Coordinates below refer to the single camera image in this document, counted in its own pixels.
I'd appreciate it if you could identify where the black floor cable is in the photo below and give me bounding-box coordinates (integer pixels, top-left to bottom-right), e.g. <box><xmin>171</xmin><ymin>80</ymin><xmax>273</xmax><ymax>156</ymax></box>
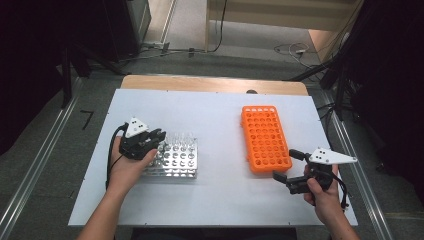
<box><xmin>186</xmin><ymin>0</ymin><xmax>229</xmax><ymax>58</ymax></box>

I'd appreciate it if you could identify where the grey floor cable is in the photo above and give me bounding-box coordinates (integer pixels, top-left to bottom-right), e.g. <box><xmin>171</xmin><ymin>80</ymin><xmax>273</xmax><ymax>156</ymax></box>
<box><xmin>118</xmin><ymin>46</ymin><xmax>208</xmax><ymax>64</ymax></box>

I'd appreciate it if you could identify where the beige wooden platform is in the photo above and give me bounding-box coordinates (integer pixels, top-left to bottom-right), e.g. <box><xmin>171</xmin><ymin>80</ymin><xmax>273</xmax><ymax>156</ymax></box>
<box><xmin>204</xmin><ymin>0</ymin><xmax>363</xmax><ymax>53</ymax></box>

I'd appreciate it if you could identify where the person's left hand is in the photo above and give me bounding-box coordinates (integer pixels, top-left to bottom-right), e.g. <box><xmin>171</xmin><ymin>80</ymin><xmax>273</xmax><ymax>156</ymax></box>
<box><xmin>107</xmin><ymin>134</ymin><xmax>158</xmax><ymax>198</ymax></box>

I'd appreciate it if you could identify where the dark curtain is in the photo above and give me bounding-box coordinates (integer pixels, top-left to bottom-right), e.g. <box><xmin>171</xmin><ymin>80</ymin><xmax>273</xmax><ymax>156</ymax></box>
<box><xmin>0</xmin><ymin>0</ymin><xmax>108</xmax><ymax>156</ymax></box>
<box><xmin>346</xmin><ymin>0</ymin><xmax>424</xmax><ymax>204</ymax></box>

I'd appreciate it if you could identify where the white table board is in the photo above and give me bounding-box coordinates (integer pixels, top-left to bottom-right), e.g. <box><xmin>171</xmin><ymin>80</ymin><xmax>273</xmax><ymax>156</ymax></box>
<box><xmin>68</xmin><ymin>88</ymin><xmax>359</xmax><ymax>228</ymax></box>

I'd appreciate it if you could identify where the white coiled cable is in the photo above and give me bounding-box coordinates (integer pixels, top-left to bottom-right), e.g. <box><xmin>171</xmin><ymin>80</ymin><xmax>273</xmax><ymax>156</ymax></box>
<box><xmin>273</xmin><ymin>42</ymin><xmax>321</xmax><ymax>69</ymax></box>

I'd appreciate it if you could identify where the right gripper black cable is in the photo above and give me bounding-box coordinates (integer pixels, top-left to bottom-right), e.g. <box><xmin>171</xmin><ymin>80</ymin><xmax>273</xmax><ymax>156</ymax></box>
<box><xmin>329</xmin><ymin>173</ymin><xmax>350</xmax><ymax>211</ymax></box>

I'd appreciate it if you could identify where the wooden table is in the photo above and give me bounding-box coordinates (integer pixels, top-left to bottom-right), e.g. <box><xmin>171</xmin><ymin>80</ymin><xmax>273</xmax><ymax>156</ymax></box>
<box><xmin>119</xmin><ymin>74</ymin><xmax>309</xmax><ymax>97</ymax></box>

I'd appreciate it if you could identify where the black cabinet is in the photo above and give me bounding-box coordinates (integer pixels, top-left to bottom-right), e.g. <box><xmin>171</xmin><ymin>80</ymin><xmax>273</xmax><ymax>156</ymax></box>
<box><xmin>99</xmin><ymin>0</ymin><xmax>153</xmax><ymax>63</ymax></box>

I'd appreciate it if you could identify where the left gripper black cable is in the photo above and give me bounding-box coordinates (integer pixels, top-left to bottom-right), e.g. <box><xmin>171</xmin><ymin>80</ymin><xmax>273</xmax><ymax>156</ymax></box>
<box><xmin>105</xmin><ymin>122</ymin><xmax>130</xmax><ymax>191</ymax></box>

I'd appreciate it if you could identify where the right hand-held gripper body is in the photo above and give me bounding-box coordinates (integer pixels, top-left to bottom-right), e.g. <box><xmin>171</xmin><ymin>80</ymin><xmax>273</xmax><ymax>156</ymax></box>
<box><xmin>287</xmin><ymin>146</ymin><xmax>359</xmax><ymax>196</ymax></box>

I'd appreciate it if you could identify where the aluminium floor rail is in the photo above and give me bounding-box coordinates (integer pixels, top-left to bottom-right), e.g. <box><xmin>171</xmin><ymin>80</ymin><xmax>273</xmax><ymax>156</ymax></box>
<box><xmin>316</xmin><ymin>87</ymin><xmax>396</xmax><ymax>240</ymax></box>
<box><xmin>0</xmin><ymin>76</ymin><xmax>84</xmax><ymax>240</ymax></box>

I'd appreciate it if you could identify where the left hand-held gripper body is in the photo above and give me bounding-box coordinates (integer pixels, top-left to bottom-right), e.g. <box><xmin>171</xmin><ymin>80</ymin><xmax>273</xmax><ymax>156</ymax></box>
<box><xmin>118</xmin><ymin>116</ymin><xmax>163</xmax><ymax>161</ymax></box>

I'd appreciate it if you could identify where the silver metal test tube rack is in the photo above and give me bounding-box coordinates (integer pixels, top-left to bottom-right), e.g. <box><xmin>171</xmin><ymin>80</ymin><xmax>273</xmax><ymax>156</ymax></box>
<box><xmin>141</xmin><ymin>134</ymin><xmax>199</xmax><ymax>179</ymax></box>

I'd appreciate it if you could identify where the person's right hand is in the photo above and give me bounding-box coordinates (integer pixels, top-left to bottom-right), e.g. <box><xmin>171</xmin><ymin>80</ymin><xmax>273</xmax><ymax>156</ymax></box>
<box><xmin>303</xmin><ymin>164</ymin><xmax>344</xmax><ymax>226</ymax></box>

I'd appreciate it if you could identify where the brown wooden panel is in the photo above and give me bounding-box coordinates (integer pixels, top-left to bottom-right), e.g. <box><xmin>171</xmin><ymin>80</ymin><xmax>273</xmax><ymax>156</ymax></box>
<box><xmin>308</xmin><ymin>29</ymin><xmax>338</xmax><ymax>64</ymax></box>

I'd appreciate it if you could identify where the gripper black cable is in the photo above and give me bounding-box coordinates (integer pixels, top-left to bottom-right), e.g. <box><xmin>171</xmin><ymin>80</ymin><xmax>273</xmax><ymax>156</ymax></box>
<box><xmin>329</xmin><ymin>173</ymin><xmax>350</xmax><ymax>211</ymax></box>
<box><xmin>105</xmin><ymin>122</ymin><xmax>130</xmax><ymax>191</ymax></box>

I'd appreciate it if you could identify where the black metal stand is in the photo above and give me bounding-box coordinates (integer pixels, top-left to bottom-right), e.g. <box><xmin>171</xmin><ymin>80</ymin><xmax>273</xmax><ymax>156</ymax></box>
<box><xmin>288</xmin><ymin>49</ymin><xmax>354</xmax><ymax>121</ymax></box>
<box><xmin>59</xmin><ymin>39</ymin><xmax>129</xmax><ymax>109</ymax></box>

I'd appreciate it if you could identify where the orange plastic test tube rack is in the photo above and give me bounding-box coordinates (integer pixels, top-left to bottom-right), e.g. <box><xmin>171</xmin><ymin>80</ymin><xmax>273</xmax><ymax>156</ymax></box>
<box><xmin>240</xmin><ymin>105</ymin><xmax>294</xmax><ymax>174</ymax></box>

